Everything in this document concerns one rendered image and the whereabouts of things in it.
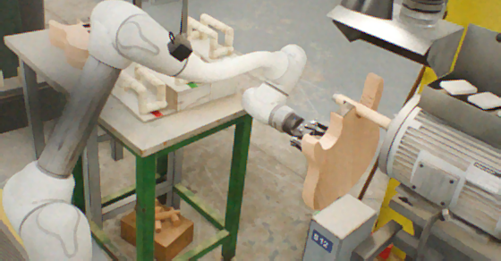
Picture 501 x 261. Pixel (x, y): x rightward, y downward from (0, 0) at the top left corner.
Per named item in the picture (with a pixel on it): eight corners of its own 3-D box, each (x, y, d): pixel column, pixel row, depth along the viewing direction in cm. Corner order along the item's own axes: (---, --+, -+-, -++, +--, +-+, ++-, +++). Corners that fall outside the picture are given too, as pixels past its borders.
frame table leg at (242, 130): (234, 260, 260) (254, 109, 213) (226, 265, 257) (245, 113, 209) (227, 254, 263) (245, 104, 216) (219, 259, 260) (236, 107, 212)
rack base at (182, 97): (210, 102, 208) (211, 81, 203) (177, 113, 198) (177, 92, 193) (171, 75, 224) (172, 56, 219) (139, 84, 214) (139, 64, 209)
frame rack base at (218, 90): (237, 93, 217) (241, 56, 208) (209, 102, 208) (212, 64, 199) (198, 68, 233) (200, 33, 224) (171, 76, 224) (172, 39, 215)
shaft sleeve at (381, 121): (390, 120, 142) (385, 130, 143) (394, 120, 144) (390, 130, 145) (337, 94, 152) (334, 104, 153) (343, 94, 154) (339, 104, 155)
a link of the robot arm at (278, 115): (269, 131, 179) (282, 139, 175) (267, 113, 172) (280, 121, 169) (287, 116, 183) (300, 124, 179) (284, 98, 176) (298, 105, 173)
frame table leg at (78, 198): (89, 244, 259) (76, 88, 212) (79, 249, 256) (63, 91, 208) (83, 238, 262) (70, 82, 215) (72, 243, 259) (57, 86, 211)
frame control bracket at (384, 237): (400, 236, 142) (403, 226, 140) (361, 270, 130) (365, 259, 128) (387, 228, 144) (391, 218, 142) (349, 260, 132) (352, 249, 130)
